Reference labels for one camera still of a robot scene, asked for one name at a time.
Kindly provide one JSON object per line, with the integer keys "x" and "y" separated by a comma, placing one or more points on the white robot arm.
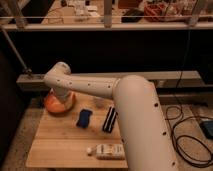
{"x": 144, "y": 133}

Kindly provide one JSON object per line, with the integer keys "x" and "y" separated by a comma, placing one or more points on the orange ceramic bowl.
{"x": 54, "y": 106}

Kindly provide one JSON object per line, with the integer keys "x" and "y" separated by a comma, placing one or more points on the black and white eraser brush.
{"x": 109, "y": 120}

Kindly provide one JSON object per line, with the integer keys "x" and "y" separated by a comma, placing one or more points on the blue sponge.
{"x": 84, "y": 118}

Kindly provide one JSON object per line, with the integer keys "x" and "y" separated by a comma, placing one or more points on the white plastic bottle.
{"x": 107, "y": 151}

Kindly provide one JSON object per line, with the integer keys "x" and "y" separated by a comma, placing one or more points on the grey metal beam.
{"x": 164, "y": 79}

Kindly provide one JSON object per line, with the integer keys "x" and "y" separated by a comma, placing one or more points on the diagonal metal rod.
{"x": 26, "y": 69}

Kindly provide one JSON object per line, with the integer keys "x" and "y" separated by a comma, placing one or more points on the blue power box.
{"x": 207, "y": 128}

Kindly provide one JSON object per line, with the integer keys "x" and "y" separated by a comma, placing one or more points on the metal window frame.
{"x": 105, "y": 15}

